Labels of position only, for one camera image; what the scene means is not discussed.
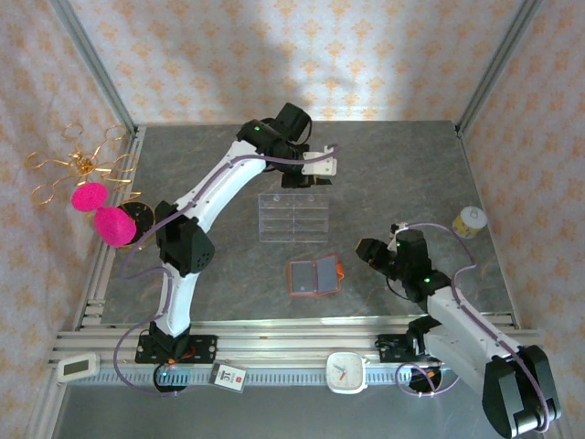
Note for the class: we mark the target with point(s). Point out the orange card holder wallet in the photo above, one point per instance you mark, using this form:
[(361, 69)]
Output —
[(340, 270)]

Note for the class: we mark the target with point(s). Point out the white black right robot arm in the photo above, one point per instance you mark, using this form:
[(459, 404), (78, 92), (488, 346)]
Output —
[(457, 315)]

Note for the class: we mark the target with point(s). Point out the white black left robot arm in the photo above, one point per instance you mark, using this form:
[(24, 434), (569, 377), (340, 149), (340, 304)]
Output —
[(219, 187)]

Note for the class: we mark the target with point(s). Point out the clear acrylic card stand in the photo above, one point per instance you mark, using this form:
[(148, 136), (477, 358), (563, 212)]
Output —
[(292, 219)]

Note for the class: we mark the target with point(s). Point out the white badge card with number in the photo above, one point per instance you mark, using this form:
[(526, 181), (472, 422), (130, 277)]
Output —
[(227, 377)]

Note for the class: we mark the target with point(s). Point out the yellow white small can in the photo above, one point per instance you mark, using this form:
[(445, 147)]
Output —
[(469, 222)]

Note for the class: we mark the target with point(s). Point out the white square analog clock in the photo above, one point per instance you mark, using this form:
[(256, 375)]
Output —
[(346, 372)]

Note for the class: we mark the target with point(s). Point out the round black gold-rimmed dish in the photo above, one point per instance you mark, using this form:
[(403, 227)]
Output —
[(144, 217)]

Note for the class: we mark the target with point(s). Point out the large pink foam ball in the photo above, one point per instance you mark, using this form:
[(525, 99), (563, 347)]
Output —
[(114, 227)]

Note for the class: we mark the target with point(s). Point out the small pink foam ball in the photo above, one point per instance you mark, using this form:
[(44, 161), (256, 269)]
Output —
[(89, 196)]

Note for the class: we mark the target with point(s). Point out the white digital display device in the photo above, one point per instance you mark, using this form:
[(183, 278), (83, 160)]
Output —
[(77, 367)]

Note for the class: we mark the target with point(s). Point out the aluminium side rail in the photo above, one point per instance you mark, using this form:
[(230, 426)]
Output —
[(489, 228), (109, 256)]

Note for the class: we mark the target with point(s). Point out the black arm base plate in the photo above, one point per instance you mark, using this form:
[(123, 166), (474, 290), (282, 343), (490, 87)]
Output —
[(203, 348), (393, 348)]

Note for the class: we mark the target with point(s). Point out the aluminium front mounting rail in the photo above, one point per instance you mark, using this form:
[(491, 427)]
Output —
[(292, 343)]

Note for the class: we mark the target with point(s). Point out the aluminium frame post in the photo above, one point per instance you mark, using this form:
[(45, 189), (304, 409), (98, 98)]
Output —
[(96, 68), (498, 68)]

